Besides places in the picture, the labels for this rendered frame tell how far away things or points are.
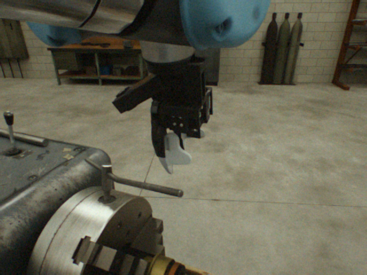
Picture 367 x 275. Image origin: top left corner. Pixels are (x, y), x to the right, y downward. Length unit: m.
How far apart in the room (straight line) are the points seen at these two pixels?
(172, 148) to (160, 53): 0.16
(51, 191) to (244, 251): 1.71
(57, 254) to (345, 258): 2.10
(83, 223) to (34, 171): 0.23
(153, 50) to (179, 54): 0.03
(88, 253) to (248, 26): 0.50
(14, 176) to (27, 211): 0.14
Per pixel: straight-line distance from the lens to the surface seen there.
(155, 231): 0.72
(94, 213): 0.60
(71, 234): 0.59
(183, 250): 2.14
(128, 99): 0.43
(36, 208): 0.67
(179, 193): 0.41
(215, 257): 2.11
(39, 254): 0.63
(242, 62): 7.07
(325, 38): 7.51
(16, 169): 0.80
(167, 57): 0.35
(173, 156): 0.44
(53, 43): 0.28
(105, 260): 0.57
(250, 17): 0.17
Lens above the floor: 1.61
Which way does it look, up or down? 27 degrees down
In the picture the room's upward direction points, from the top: straight up
